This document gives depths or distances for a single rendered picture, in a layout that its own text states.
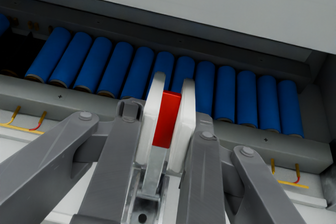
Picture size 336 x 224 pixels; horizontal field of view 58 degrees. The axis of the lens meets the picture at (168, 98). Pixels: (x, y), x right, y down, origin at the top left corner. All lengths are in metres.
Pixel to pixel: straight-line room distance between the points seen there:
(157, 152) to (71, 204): 0.07
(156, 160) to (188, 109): 0.05
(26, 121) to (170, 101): 0.13
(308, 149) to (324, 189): 0.04
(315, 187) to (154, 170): 0.14
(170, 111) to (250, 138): 0.09
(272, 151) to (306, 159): 0.03
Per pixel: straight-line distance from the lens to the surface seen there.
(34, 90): 0.26
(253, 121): 0.26
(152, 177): 0.20
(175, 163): 0.15
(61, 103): 0.24
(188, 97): 0.17
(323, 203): 0.27
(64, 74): 0.27
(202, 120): 0.17
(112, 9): 0.31
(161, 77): 0.19
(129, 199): 0.23
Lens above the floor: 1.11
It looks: 32 degrees down
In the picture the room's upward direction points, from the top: 14 degrees clockwise
